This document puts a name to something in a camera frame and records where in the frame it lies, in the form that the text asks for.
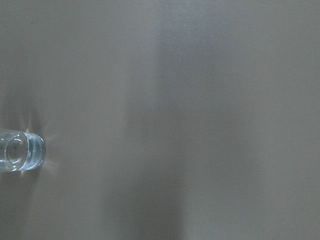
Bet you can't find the glass sauce bottle metal cap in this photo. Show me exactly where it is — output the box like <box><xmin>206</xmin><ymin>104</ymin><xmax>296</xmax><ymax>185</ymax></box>
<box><xmin>0</xmin><ymin>128</ymin><xmax>46</xmax><ymax>173</ymax></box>

